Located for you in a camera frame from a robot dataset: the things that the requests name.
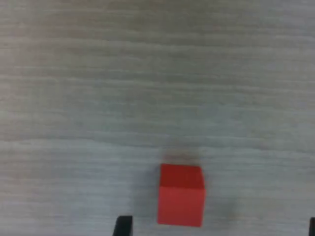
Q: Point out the red cube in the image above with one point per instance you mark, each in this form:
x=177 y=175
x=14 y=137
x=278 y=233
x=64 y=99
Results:
x=180 y=204

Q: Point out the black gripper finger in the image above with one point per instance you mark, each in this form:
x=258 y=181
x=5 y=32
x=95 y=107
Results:
x=124 y=227
x=312 y=228

